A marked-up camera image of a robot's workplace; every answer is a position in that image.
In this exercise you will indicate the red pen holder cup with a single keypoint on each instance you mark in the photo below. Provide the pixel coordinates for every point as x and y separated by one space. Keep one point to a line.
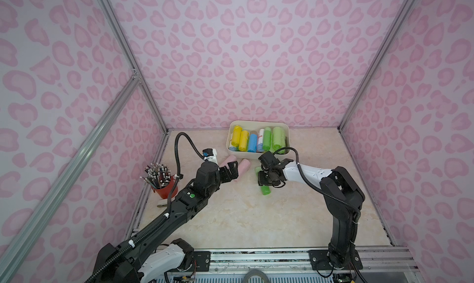
165 191

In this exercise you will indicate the blue trash bag roll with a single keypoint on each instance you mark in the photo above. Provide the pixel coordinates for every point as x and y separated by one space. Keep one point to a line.
253 141

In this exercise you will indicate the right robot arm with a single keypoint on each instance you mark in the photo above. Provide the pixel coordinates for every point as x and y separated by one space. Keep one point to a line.
343 199

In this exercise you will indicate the pink trash bag roll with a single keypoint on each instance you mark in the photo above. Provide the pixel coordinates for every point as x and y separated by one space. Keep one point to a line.
229 159
243 167

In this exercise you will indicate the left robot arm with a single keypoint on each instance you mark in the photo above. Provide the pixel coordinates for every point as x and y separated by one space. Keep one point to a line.
122 264

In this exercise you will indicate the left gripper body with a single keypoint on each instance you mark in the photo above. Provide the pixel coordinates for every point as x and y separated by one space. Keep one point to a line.
226 172

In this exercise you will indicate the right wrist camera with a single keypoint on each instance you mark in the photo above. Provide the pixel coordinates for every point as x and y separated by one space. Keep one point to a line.
268 159

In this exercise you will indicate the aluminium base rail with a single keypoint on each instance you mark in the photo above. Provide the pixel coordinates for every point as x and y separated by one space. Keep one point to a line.
380 264

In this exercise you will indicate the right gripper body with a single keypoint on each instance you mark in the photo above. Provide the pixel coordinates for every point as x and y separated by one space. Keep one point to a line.
266 175

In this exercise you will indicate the white plastic storage box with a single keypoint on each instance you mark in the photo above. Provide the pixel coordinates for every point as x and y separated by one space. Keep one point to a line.
255 126

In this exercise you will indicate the green trash bag roll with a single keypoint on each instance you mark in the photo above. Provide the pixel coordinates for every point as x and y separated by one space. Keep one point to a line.
264 189
267 139

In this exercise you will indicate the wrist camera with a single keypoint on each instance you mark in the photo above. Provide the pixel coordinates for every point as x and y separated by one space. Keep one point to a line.
210 155
268 159

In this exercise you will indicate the white roll with blue end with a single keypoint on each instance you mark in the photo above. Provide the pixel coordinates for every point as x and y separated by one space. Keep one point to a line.
260 141

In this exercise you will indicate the light green roll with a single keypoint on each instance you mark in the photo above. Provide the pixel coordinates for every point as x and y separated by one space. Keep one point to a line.
283 143
276 137

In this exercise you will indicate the bundle of pens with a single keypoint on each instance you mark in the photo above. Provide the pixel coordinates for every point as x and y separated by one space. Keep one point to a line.
158 176

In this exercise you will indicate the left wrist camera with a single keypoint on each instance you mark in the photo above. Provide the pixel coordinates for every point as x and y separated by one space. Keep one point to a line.
210 155

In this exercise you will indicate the yellow trash bag roll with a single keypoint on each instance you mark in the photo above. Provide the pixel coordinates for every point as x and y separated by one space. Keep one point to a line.
236 134
243 141

